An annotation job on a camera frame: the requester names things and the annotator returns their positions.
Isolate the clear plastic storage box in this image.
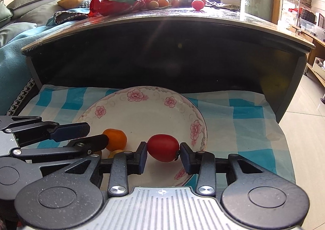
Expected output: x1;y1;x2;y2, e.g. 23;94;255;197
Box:
299;18;325;40

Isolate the yellow pillow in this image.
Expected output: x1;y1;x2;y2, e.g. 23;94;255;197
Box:
57;0;90;8

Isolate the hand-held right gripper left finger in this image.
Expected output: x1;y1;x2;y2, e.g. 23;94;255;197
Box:
65;141;148;197

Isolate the grey green leather sofa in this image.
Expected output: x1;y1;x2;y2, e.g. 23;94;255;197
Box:
0;0;95;50

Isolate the small yellow fruit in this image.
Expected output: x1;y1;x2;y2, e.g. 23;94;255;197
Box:
108;149;125;159

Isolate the pink floral white plate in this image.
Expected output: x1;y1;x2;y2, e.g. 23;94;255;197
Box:
72;86;208;187

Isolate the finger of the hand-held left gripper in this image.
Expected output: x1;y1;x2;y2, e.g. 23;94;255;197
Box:
11;133;110;169
0;116;91;148

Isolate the dark coffee table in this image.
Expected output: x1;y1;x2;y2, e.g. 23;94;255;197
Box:
22;6;316;124

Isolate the dark wicker basket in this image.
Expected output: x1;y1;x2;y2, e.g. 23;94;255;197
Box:
301;8;317;22

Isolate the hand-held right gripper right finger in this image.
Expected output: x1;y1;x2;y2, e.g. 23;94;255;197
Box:
179;142;270;195

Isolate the wooden side cabinet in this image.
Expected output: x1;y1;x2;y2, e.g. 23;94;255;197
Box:
289;24;325;88

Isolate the teal blanket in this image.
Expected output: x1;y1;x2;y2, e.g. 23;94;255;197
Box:
0;8;90;117

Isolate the blue white checkered cloth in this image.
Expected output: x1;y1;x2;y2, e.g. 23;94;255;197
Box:
19;85;296;185

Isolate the black white patterned cloth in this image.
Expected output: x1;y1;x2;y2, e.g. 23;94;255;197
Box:
53;10;89;24

